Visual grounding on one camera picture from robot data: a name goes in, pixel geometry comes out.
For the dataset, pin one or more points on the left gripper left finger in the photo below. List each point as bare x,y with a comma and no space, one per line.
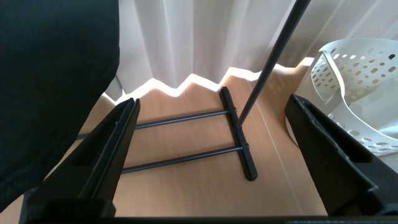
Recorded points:
62,186

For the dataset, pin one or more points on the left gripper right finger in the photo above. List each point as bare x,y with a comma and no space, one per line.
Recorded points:
342,174

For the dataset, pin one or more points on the black shorts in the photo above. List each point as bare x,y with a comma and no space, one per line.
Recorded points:
46,77

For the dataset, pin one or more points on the black clothes rack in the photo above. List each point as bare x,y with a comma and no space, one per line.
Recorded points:
245,149

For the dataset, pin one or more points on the white laundry basket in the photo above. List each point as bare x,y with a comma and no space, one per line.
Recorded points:
357,62

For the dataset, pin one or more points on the beige curtain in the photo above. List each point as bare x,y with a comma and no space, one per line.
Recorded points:
202,37

